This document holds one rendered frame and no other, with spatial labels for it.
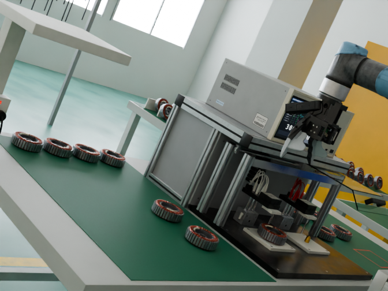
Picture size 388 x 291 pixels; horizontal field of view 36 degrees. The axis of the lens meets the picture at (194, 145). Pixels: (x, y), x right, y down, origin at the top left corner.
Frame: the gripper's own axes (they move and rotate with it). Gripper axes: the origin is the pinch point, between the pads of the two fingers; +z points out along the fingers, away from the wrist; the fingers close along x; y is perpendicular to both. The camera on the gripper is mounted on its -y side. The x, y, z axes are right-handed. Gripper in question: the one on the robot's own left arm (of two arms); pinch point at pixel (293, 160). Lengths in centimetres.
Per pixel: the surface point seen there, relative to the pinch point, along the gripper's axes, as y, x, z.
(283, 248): -17, 46, 37
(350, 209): -78, 206, 41
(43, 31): -69, -46, -4
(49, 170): -70, -24, 40
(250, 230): -29, 40, 37
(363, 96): -215, 402, -27
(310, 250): -16, 64, 37
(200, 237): -21.5, 4.0, 36.7
